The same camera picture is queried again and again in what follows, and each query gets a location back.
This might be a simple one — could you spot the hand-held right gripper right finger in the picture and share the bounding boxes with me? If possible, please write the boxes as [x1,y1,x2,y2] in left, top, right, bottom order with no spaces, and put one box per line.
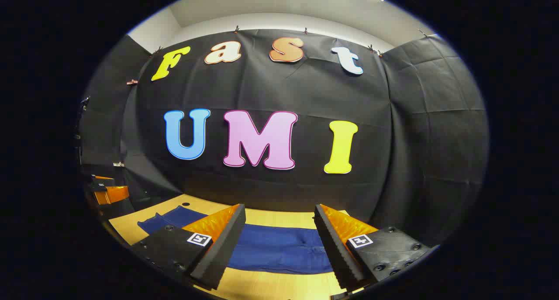
[314,204,432,290]

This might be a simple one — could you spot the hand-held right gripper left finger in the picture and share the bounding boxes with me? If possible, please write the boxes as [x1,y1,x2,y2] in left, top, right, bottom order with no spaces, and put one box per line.
[131,203,246,290]

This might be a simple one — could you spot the blue denim jeans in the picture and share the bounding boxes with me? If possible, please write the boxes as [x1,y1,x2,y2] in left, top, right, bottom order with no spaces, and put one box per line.
[137,205,335,275]

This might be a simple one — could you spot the black backdrop cloth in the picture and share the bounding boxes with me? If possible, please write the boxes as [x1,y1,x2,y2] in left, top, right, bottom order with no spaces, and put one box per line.
[79,28,490,248]

